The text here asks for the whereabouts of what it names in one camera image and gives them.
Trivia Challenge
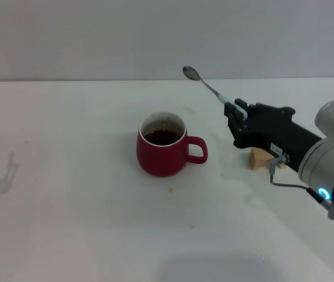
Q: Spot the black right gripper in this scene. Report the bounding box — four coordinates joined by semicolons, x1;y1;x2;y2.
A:
223;99;323;173

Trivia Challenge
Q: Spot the metal spoon with blue handle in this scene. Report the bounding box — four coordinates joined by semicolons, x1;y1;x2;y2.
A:
182;65;248;120

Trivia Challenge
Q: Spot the red ceramic cup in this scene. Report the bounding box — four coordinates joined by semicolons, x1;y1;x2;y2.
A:
136;110;208;178

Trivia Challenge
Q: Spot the light notched wooden block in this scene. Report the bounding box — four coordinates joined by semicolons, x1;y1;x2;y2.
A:
249;147;288;171

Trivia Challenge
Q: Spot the dark coffee liquid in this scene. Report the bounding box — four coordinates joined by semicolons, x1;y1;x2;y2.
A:
143;130;182;147

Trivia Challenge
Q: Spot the grey right wrist cable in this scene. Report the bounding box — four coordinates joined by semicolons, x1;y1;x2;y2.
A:
268;154;334;220

